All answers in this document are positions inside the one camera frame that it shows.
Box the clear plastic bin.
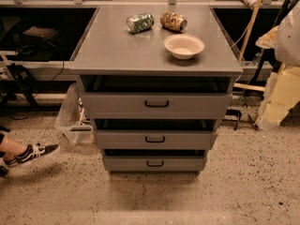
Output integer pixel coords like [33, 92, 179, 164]
[54, 83, 95, 144]

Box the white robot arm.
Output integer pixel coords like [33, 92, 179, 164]
[256, 1, 300, 130]

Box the crushed brown soda can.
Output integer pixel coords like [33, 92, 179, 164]
[160, 10, 188, 33]

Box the crushed green soda can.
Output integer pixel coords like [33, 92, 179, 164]
[126, 13, 155, 34]

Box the black white sneaker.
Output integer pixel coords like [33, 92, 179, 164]
[15, 143, 60, 165]

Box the grey drawer cabinet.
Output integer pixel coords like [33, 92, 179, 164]
[68, 4, 244, 175]

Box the brown box on shelf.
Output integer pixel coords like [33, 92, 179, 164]
[23, 26, 59, 41]

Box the grey top drawer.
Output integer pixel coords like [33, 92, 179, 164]
[82, 92, 232, 119]

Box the grey drawer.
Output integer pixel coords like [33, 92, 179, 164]
[102, 157, 206, 172]
[82, 92, 232, 119]
[95, 130, 218, 150]

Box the grey bottom drawer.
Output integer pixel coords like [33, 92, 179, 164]
[102, 157, 206, 172]

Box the white paper bowl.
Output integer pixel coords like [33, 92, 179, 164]
[164, 34, 205, 60]

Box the black clamp on floor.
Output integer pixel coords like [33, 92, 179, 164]
[225, 109, 242, 130]

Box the person's lower leg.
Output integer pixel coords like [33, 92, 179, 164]
[0, 134, 27, 161]

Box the grey middle drawer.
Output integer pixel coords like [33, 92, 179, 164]
[95, 130, 218, 150]

